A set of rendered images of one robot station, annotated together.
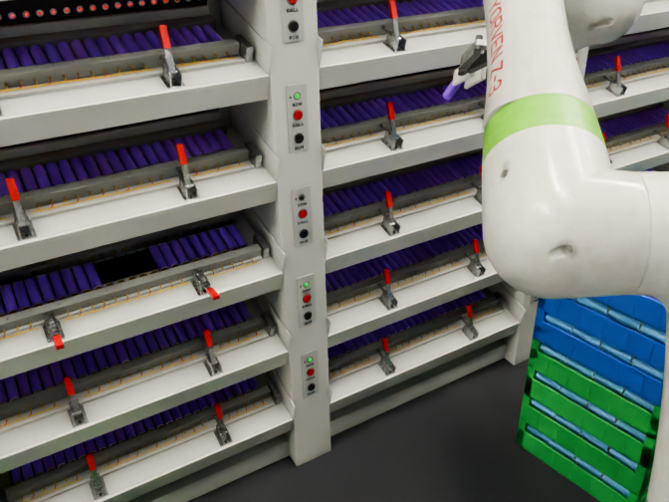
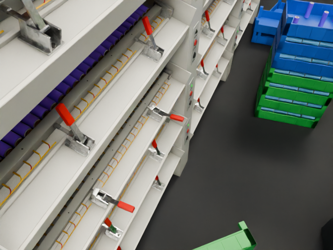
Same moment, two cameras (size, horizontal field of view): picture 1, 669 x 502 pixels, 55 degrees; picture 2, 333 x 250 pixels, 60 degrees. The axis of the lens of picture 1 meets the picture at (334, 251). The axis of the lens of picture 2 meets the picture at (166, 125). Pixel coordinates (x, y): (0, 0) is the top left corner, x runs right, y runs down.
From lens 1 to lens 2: 80 cm
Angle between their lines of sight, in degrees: 34
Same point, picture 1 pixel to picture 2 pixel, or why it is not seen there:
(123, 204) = (124, 84)
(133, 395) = (132, 199)
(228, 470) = not seen: hidden behind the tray
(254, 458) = not seen: hidden behind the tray
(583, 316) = (305, 49)
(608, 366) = (316, 69)
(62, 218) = (95, 117)
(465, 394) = (218, 104)
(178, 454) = (145, 209)
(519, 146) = not seen: outside the picture
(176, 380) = (145, 175)
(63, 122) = (104, 28)
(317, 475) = (192, 175)
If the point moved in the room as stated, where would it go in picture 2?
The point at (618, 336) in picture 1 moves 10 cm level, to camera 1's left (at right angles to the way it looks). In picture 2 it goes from (325, 53) to (309, 62)
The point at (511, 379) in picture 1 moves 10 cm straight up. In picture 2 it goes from (229, 89) to (232, 75)
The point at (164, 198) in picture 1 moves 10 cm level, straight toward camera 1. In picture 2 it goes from (143, 66) to (182, 86)
